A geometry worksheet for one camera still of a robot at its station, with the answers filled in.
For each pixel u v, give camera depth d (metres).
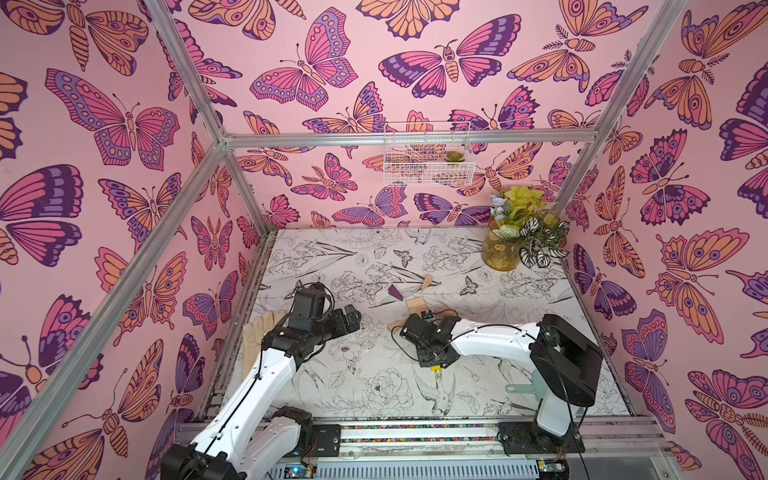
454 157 0.92
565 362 0.45
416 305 0.98
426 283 1.03
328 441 0.73
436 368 0.76
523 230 0.87
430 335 0.65
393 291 1.00
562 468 0.72
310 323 0.60
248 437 0.44
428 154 0.96
